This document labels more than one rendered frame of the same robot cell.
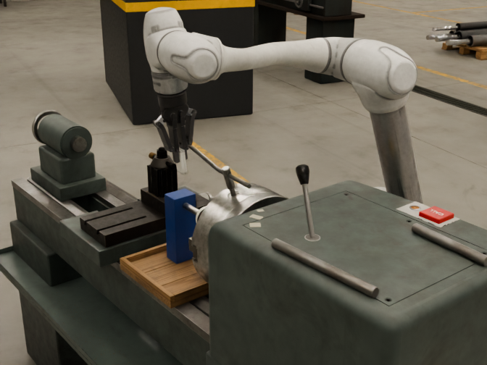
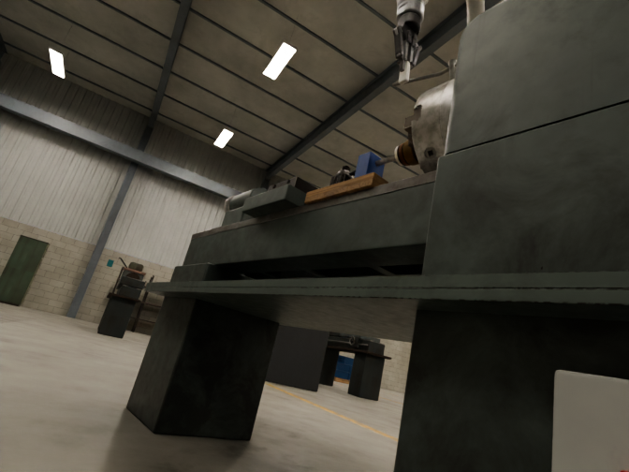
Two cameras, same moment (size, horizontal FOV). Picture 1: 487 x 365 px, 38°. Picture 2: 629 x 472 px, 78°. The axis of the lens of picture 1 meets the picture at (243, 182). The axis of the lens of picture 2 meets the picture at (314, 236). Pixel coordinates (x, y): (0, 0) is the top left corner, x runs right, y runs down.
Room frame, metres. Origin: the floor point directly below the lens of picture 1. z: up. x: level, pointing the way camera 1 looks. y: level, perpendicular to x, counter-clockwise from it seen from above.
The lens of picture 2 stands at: (0.79, 0.30, 0.38)
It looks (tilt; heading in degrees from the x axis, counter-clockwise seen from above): 18 degrees up; 2
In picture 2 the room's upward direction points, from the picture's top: 13 degrees clockwise
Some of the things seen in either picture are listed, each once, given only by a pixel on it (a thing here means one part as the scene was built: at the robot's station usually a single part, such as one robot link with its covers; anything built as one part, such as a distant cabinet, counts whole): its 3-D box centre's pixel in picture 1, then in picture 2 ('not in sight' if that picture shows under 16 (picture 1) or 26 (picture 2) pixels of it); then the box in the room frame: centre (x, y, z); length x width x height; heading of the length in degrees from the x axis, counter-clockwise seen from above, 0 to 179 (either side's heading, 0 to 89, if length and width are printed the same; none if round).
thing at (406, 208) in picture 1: (426, 224); not in sight; (1.55, -0.45, 1.23); 0.13 x 0.08 x 0.06; 38
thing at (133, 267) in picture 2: not in sight; (119, 293); (9.10, 4.27, 0.82); 2.22 x 0.91 x 1.64; 27
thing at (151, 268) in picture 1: (193, 264); (373, 212); (1.97, 0.16, 0.88); 0.36 x 0.30 x 0.04; 128
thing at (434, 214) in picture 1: (436, 216); not in sight; (1.54, -0.47, 1.26); 0.06 x 0.06 x 0.02; 38
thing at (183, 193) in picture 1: (180, 226); (366, 185); (2.02, 0.20, 1.00); 0.08 x 0.06 x 0.23; 128
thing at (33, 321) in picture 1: (82, 292); (210, 346); (2.71, 0.71, 0.34); 0.44 x 0.40 x 0.68; 128
